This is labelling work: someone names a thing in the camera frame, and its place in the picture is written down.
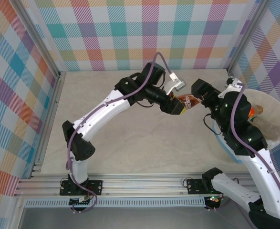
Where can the brown label plastic bottle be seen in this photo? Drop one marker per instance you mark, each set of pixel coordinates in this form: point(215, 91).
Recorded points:
point(188, 101)

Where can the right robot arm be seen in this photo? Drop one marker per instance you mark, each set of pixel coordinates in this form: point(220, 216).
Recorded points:
point(261, 171)

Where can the aluminium frame side rail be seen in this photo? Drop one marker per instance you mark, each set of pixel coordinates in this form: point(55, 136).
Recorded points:
point(51, 119)

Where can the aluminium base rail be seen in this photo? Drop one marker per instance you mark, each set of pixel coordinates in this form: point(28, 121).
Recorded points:
point(142, 184)

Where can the small electronics board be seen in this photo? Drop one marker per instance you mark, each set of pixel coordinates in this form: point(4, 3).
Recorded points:
point(79, 201)
point(213, 200)

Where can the grey metal panel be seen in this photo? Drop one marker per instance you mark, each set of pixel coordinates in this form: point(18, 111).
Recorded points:
point(142, 219)

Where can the white round bin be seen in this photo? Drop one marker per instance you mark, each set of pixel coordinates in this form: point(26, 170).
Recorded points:
point(273, 102)

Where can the aluminium frame post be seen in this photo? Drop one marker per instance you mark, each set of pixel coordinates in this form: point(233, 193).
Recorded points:
point(40, 35)
point(247, 35)

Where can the orange label plastic bottle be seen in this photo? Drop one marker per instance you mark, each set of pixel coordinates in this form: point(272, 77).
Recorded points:
point(258, 109)

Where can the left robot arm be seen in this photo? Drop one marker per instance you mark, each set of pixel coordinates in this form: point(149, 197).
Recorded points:
point(99, 112)

